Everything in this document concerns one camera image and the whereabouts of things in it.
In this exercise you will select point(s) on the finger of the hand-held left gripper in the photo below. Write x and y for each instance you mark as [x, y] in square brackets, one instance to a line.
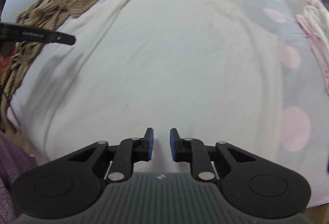
[65, 39]

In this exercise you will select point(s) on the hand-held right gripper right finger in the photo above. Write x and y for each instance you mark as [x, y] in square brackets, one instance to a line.
[173, 144]

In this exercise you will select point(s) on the stack of folded clothes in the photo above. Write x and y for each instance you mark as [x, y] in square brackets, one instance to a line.
[318, 34]

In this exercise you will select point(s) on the purple fleece garment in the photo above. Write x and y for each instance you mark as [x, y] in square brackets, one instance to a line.
[12, 175]

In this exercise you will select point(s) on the cream long-sleeve shirt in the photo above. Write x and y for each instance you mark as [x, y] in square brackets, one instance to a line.
[167, 59]

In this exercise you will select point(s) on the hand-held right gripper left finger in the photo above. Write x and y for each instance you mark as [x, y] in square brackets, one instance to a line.
[149, 144]

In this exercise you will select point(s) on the person's left hand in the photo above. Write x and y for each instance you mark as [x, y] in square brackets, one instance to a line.
[5, 65]

